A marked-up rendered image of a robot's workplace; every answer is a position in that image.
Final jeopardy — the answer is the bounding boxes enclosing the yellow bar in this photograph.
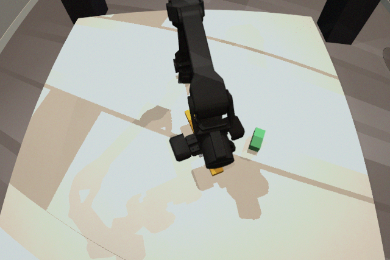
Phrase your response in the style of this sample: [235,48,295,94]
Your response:
[185,110,224,177]

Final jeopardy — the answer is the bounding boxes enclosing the green rectangular block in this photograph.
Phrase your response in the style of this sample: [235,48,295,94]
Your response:
[248,127,265,152]

